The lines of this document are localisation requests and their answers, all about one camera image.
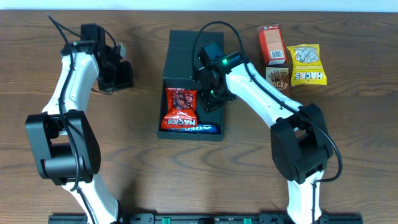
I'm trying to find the blue Oreo cookie pack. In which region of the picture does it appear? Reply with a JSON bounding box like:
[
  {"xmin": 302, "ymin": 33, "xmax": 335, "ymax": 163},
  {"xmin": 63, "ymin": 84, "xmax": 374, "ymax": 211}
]
[{"xmin": 166, "ymin": 124, "xmax": 220, "ymax": 134}]

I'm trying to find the yellow Hacks candy bag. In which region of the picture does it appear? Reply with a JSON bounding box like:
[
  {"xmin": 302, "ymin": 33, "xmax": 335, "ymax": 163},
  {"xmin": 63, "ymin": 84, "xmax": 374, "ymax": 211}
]
[{"xmin": 287, "ymin": 44, "xmax": 327, "ymax": 86}]

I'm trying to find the red Hacks candy bag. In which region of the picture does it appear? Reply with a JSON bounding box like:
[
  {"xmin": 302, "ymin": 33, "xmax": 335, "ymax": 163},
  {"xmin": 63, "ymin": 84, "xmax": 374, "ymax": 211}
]
[{"xmin": 160, "ymin": 88, "xmax": 198, "ymax": 129}]

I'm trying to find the black gift box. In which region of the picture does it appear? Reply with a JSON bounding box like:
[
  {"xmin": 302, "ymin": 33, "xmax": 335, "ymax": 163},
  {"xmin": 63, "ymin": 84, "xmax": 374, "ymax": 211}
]
[{"xmin": 157, "ymin": 30, "xmax": 224, "ymax": 141}]

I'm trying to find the brown Pocky box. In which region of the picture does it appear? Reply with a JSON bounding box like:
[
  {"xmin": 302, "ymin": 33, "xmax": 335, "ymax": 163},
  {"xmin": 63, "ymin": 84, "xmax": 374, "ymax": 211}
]
[{"xmin": 266, "ymin": 67, "xmax": 290, "ymax": 96}]

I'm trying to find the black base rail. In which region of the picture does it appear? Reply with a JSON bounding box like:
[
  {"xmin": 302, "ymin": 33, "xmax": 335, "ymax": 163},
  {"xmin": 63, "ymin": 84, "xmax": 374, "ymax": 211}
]
[{"xmin": 48, "ymin": 212, "xmax": 364, "ymax": 224}]

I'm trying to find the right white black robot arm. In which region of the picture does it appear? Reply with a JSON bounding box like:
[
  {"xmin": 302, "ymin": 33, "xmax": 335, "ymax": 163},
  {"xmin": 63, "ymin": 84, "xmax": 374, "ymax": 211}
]
[{"xmin": 195, "ymin": 42, "xmax": 333, "ymax": 223}]

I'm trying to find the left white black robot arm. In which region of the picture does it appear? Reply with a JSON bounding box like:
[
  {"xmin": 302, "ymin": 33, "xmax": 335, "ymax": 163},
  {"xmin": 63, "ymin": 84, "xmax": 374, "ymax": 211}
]
[{"xmin": 25, "ymin": 24, "xmax": 133, "ymax": 223}]

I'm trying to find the red cardboard snack box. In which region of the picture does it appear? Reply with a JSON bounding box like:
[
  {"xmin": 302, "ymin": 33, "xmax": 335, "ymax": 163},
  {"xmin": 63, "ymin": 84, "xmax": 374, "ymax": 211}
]
[{"xmin": 258, "ymin": 24, "xmax": 287, "ymax": 65}]

